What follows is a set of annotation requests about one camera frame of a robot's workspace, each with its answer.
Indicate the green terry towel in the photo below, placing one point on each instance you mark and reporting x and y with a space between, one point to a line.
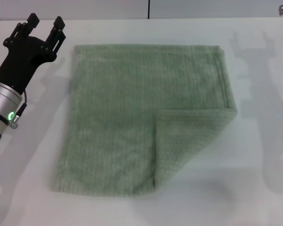
132 117

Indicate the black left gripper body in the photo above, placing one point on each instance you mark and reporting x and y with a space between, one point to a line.
21 58

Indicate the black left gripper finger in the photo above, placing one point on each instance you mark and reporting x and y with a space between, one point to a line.
29 24
57 33

